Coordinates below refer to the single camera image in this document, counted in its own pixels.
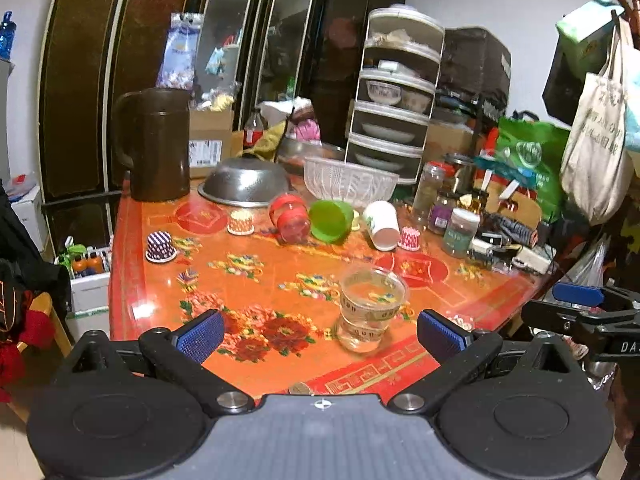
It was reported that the red plastic bottle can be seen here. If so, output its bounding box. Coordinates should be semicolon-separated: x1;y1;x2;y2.
243;107;265;150

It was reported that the black clothing pile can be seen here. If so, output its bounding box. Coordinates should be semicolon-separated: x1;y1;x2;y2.
0;179;72;403

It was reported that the glass jar with red lid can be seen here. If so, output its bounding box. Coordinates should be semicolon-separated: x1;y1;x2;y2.
411;160;447;226

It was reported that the green plastic cup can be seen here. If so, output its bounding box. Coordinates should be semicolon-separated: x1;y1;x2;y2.
309;200;354;243

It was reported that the cardboard box with label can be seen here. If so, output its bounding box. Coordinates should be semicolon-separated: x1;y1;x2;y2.
189;110;234;179

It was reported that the orange dotted cupcake liner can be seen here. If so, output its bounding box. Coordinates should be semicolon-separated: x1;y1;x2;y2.
227;209;255;236

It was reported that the yellow cloth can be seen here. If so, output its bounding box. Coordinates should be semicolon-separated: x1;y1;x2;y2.
243;122;286;162

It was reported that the beige tote bag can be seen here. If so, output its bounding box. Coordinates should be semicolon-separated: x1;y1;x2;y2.
560;16;634;226

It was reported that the white paper cup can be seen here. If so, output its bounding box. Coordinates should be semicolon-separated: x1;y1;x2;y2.
362;200;400;252

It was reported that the green shopping bag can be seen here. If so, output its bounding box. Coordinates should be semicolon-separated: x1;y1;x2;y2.
496;117;570;223

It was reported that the inverted steel bowl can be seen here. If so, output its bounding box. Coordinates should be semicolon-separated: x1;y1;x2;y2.
198;158;292;208

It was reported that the dark brown plastic pitcher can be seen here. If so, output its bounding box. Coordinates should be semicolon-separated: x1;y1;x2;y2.
112;88;190;203

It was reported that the blue water bottle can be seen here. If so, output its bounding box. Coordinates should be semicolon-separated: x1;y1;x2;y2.
0;11;16;61

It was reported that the purple label jar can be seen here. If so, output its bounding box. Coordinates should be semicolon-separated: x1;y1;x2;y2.
427;190;459;235

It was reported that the purple striped cupcake liner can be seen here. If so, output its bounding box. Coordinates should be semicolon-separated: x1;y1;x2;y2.
144;231;178;264

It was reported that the stacked dish storage rack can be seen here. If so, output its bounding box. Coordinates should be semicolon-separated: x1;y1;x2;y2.
345;4;446;185

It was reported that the white storage box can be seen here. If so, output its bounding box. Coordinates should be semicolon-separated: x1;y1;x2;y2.
6;172;48;252

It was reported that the small jar with white lid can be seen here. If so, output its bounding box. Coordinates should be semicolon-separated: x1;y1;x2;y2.
442;208;480;258

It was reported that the white plastic basket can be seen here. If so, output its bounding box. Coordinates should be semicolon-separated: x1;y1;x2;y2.
304;157;399;209

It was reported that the clear cup with HBD ribbon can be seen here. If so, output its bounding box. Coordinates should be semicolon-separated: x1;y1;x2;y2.
335;264;409;353

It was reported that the red dotted cupcake liner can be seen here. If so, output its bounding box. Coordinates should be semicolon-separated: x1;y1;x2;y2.
398;226;421;252

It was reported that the red banded clear cup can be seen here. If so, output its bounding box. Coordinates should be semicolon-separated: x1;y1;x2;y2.
268;193;310;244

